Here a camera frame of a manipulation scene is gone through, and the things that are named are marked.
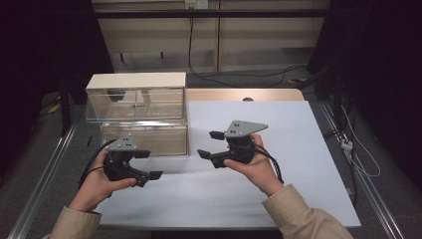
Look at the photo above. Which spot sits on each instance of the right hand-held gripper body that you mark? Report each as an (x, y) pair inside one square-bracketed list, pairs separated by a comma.
[(240, 147)]

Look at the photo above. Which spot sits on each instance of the person's right hand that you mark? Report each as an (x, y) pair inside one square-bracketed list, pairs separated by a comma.
[(262, 169)]

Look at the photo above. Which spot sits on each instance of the white power plug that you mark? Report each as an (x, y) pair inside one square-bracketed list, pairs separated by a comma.
[(346, 144)]

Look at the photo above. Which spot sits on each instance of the white table mat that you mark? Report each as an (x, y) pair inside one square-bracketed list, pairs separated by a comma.
[(232, 199)]

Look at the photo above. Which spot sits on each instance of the person's left hand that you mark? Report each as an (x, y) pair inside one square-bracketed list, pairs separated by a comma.
[(94, 189)]

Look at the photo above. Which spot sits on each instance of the clear plastic tilt drawer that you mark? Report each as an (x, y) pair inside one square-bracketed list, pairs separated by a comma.
[(132, 104), (159, 137)]

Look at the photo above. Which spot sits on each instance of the clear acrylic drawer box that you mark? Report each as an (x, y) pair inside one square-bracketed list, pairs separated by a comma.
[(136, 80)]

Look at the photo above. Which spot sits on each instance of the white wall socket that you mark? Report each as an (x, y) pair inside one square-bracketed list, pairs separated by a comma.
[(196, 3)]

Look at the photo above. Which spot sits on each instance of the aluminium floor rail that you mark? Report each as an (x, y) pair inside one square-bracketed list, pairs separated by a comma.
[(40, 189), (375, 199)]

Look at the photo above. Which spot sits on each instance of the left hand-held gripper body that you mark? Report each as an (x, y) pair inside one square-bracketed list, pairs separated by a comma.
[(121, 166)]

